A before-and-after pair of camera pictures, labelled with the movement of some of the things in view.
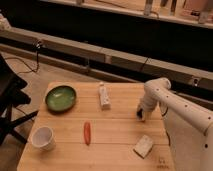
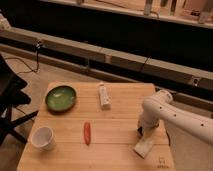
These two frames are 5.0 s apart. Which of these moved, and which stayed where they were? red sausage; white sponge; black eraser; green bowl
Moved: black eraser
Stayed: red sausage; white sponge; green bowl
